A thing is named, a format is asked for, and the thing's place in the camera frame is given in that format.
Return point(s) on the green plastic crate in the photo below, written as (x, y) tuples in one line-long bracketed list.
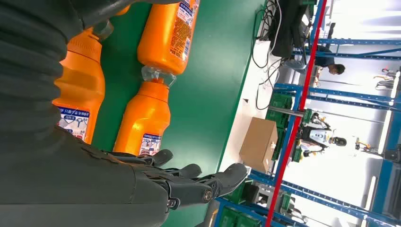
[(238, 219), (282, 101), (277, 119), (278, 144)]

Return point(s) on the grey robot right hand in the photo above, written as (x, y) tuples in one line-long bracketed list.
[(78, 188)]

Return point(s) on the background humanoid robot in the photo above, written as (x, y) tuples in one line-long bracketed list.
[(319, 136)]

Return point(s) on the person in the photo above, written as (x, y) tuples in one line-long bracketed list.
[(325, 61)]

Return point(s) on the blue metal rack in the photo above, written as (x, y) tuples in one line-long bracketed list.
[(360, 41)]

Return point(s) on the grey metal post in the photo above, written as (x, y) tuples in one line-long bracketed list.
[(285, 111)]

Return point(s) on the white table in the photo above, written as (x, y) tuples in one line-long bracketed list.
[(247, 112)]

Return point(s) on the red metal post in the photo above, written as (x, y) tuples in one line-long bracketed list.
[(300, 103)]

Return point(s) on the brown cardboard box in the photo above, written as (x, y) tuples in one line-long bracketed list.
[(258, 144)]

